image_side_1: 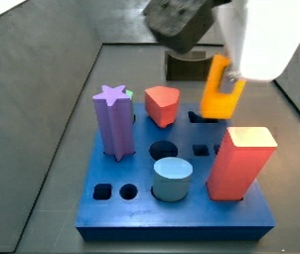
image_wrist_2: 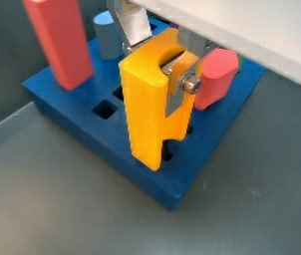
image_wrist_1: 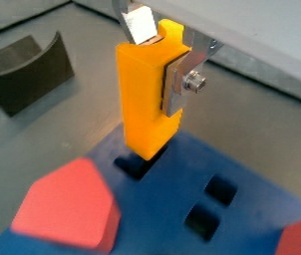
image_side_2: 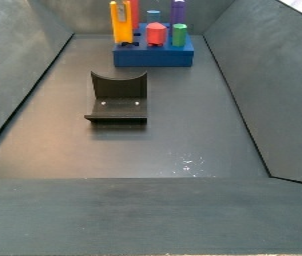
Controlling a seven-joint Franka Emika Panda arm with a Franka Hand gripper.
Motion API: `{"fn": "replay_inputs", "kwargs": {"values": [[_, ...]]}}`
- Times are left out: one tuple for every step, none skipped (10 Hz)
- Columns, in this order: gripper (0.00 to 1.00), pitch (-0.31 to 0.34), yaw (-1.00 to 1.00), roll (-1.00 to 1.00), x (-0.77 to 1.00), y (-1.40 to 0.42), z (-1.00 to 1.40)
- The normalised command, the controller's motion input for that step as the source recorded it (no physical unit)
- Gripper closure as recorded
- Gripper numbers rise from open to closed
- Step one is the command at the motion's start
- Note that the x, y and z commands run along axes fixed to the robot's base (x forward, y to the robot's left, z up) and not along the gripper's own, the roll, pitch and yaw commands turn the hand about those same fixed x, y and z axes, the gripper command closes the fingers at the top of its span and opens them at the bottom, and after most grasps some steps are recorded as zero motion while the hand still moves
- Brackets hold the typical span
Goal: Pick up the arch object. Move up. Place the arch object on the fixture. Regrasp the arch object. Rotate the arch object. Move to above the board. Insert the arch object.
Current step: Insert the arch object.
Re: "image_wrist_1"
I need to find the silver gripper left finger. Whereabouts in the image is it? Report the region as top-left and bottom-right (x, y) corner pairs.
(113, 0), (162, 45)

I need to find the yellow arch block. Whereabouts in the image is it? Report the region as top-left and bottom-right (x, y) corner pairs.
(117, 19), (189, 160)

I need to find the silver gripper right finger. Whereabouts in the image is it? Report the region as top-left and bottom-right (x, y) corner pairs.
(161, 28), (224, 117)

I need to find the red rounded wedge block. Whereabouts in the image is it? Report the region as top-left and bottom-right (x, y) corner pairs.
(11, 157), (122, 253)

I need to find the black curved fixture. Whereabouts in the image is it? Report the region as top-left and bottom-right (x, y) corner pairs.
(0, 33), (75, 117)

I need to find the blue shape sorter base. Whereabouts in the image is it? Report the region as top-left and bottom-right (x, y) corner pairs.
(0, 128), (301, 255)

